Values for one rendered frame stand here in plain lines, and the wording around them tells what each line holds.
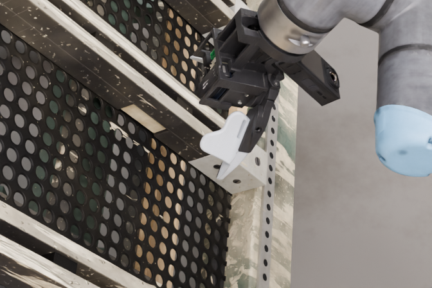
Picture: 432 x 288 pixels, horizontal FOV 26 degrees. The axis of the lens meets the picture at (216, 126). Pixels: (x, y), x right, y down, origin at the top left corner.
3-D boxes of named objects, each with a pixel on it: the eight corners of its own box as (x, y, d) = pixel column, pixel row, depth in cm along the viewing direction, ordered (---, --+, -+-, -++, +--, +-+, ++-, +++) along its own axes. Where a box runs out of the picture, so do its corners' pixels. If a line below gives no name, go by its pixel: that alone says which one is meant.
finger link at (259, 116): (226, 139, 110) (249, 71, 108) (239, 142, 111) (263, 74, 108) (241, 156, 106) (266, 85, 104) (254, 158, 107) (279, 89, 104)
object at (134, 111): (153, 134, 145) (168, 128, 144) (119, 108, 140) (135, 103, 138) (155, 117, 147) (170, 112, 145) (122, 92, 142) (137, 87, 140)
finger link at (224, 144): (182, 172, 109) (207, 99, 107) (227, 179, 112) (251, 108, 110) (191, 184, 107) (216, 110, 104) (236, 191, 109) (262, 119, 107)
